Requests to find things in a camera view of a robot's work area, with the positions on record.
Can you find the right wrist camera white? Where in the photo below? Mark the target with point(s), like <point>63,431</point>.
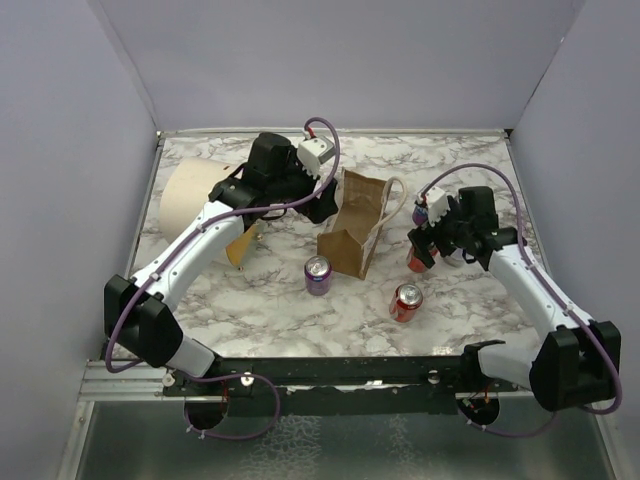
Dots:
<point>435,202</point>

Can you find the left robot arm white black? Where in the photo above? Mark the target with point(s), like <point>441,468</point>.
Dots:
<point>139,311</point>

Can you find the red cola can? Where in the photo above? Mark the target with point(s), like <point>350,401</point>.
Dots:
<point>407,299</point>
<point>417,265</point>

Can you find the jute canvas tote bag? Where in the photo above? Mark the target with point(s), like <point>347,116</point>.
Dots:
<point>365,206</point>

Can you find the purple can near front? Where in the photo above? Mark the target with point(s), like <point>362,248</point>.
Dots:
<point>318,272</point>

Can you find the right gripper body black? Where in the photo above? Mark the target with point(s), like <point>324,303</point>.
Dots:
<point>447,234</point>

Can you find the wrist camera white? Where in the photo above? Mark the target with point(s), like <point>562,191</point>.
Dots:
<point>312,153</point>
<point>435,202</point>

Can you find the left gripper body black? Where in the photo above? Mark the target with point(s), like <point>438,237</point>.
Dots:
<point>293,185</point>

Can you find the black front mounting rail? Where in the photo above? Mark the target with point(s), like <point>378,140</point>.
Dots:
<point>328,386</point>

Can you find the beige round box orange lid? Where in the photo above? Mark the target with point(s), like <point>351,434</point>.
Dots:
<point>184,196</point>

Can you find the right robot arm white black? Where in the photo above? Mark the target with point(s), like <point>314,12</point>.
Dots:
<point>577,361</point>

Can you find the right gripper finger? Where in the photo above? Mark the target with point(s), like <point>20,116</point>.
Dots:
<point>427,257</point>
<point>416,238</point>

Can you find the red cola can front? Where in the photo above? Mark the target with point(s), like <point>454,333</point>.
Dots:
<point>407,299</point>

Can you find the purple Fanta can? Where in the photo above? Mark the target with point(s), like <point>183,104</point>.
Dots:
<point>420,213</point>

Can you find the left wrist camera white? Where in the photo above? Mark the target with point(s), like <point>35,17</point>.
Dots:
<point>312,153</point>

